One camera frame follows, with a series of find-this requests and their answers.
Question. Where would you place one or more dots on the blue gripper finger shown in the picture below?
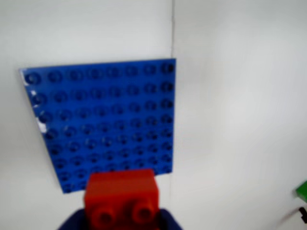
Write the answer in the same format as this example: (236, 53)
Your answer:
(169, 221)
(74, 221)

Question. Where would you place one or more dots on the red 2x2 block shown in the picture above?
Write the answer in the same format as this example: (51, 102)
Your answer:
(120, 191)

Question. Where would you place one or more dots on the bright green block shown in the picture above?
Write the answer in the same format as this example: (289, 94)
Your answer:
(302, 191)

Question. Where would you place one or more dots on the blue 8x8 studded baseplate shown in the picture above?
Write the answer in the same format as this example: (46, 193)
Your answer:
(108, 119)

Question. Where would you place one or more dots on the small black object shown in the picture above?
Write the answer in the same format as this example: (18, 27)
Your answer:
(303, 214)

